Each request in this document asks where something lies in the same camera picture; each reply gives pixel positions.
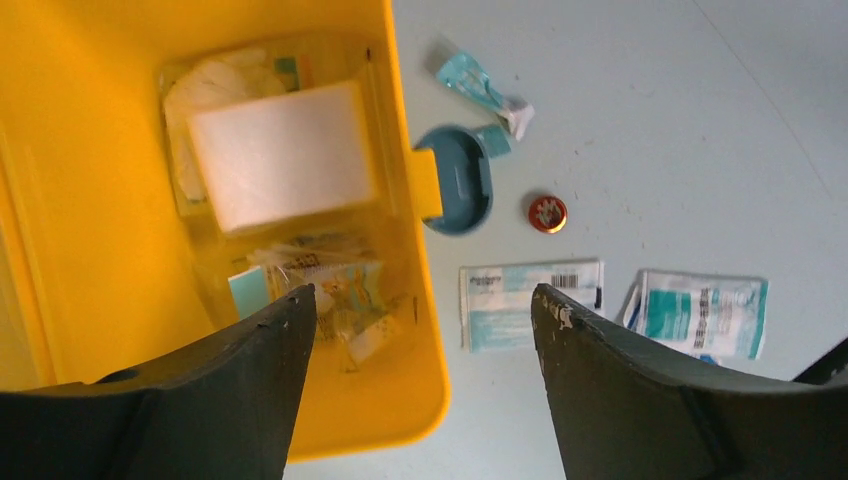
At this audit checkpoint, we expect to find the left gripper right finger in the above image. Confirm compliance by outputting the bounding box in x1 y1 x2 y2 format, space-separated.
531 284 847 479

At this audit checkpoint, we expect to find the teal tube lower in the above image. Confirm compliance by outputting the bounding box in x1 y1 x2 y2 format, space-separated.
473 124 512 158

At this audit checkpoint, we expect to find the teal bandage pack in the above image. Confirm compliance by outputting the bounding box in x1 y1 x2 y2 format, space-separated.
227 262 389 343

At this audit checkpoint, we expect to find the cotton bag with orange label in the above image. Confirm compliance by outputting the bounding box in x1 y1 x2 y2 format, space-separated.
159 47 314 217

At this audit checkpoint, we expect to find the teal tube upper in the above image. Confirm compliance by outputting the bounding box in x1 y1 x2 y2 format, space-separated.
435 51 535 141

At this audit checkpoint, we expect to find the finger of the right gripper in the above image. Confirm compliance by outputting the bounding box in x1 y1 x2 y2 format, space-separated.
793 338 848 385

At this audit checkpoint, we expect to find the teal box latch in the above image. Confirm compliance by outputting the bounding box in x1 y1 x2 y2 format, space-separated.
416 125 493 236

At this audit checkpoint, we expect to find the small red round tin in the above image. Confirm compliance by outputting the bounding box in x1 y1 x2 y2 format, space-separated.
527 195 568 234

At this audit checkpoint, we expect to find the yellow medicine kit box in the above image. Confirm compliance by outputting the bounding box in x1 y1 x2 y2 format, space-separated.
1 1 450 461

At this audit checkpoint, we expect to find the cotton swabs bag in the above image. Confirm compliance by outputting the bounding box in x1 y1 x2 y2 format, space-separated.
246 230 377 271

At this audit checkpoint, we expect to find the teal tube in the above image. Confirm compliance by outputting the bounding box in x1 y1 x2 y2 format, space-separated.
473 124 512 158
435 51 535 141

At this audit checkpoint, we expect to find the medical gauze dressing packet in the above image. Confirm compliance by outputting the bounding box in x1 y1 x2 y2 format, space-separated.
621 269 770 362

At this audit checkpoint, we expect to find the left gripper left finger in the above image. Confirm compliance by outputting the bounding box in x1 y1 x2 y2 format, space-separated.
1 285 316 479

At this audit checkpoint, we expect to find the white teal striped packet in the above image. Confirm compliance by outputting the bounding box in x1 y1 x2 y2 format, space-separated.
459 258 605 354

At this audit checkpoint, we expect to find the white gauze pad pack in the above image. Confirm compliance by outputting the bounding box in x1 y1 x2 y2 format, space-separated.
188 81 376 235

